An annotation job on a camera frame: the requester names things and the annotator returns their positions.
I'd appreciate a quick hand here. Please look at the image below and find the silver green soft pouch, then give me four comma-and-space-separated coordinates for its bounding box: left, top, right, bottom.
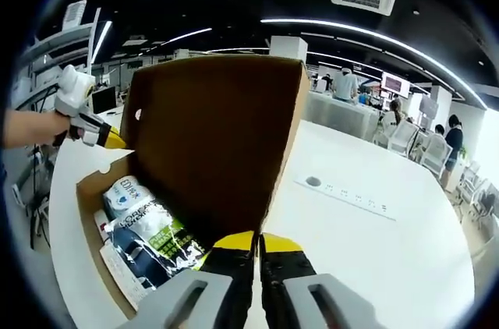
107, 200, 212, 292

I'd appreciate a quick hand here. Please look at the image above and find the white table socket panel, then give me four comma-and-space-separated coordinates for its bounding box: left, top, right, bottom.
292, 172, 397, 221

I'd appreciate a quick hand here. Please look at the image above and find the pink display screen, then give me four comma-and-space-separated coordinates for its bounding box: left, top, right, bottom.
380, 71, 410, 98

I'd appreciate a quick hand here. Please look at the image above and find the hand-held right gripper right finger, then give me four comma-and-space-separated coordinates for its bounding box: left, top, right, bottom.
260, 232, 385, 329

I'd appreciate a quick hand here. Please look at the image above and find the black desk monitor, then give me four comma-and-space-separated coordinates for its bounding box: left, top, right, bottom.
91, 86, 118, 115

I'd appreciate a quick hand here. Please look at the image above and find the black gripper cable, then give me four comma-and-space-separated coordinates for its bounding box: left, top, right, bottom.
30, 141, 54, 250

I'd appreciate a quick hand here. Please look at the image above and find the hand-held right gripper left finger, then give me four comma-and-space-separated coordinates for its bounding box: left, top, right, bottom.
116, 230, 257, 329

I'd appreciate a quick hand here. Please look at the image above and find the grey metal storage shelf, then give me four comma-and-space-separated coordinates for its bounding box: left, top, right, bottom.
23, 0, 103, 87

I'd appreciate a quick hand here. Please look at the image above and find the small white printed carton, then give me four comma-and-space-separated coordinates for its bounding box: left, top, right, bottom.
99, 245, 154, 313

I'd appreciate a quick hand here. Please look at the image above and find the person's left hand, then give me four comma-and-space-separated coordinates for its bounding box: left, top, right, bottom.
48, 110, 81, 143

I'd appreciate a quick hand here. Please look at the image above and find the brown cardboard shoe box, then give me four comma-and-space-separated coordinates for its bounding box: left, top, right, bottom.
76, 54, 312, 320

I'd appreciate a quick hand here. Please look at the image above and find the wet wipes pack white lid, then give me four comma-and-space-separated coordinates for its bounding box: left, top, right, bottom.
103, 175, 154, 221

